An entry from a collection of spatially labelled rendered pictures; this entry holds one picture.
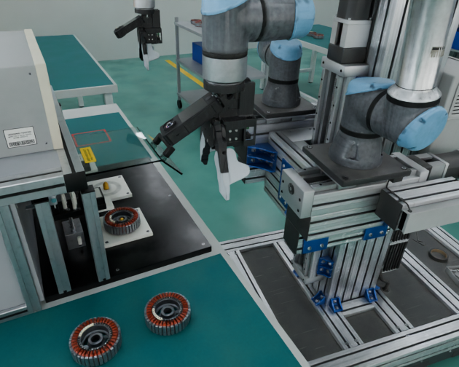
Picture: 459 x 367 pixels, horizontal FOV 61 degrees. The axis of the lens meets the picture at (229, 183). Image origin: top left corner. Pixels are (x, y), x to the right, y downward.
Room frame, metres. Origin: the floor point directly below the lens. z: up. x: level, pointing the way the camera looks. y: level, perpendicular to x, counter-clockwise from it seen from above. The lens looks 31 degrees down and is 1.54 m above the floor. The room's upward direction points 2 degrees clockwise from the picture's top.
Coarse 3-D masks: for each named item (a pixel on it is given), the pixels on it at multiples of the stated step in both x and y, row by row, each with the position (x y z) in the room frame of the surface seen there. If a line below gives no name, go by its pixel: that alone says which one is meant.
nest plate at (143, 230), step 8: (136, 208) 1.07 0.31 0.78; (144, 224) 0.98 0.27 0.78; (104, 232) 0.94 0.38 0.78; (136, 232) 0.94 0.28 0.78; (144, 232) 0.94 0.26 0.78; (152, 232) 0.95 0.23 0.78; (104, 240) 0.90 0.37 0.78; (112, 240) 0.90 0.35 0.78; (120, 240) 0.90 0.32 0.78; (128, 240) 0.91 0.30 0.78
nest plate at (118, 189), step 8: (120, 176) 1.28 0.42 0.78; (88, 184) 1.21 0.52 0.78; (96, 184) 1.21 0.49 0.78; (112, 184) 1.22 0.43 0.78; (120, 184) 1.22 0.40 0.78; (104, 192) 1.16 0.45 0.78; (112, 192) 1.16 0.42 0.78; (120, 192) 1.16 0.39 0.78; (128, 192) 1.17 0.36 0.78; (112, 200) 1.12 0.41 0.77
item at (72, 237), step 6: (66, 222) 0.93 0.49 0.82; (78, 222) 0.93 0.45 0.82; (66, 228) 0.90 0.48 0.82; (78, 228) 0.90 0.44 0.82; (66, 234) 0.87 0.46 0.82; (72, 234) 0.87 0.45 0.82; (78, 234) 0.88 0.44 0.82; (66, 240) 0.86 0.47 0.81; (72, 240) 0.87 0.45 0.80; (84, 240) 0.88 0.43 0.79; (72, 246) 0.87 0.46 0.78; (78, 246) 0.88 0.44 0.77
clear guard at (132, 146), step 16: (128, 128) 1.09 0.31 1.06; (80, 144) 0.97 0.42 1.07; (96, 144) 0.97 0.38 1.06; (112, 144) 0.98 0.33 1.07; (128, 144) 0.98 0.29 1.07; (144, 144) 0.98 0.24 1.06; (112, 160) 0.88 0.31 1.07; (128, 160) 0.89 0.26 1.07; (144, 160) 0.89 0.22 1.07; (160, 160) 0.90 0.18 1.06
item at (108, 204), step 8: (96, 192) 0.95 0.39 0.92; (80, 200) 0.93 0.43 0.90; (104, 200) 0.93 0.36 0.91; (72, 208) 0.90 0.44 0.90; (80, 208) 0.89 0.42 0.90; (104, 208) 0.92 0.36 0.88; (112, 208) 0.94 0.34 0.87; (56, 216) 0.86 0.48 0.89; (64, 216) 0.87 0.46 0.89; (72, 216) 0.88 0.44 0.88; (72, 224) 0.88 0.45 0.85
